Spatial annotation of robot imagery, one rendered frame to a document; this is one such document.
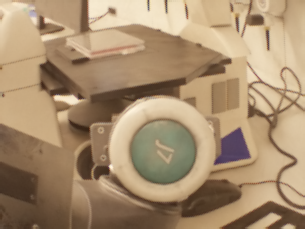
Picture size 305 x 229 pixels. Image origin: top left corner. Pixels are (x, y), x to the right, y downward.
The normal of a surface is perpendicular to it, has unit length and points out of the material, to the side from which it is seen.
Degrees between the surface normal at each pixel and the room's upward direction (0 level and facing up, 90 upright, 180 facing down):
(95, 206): 44
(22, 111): 90
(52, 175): 70
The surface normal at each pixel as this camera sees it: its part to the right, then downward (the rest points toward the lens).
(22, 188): 0.74, -0.17
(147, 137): -0.03, -0.07
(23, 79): 0.43, 0.28
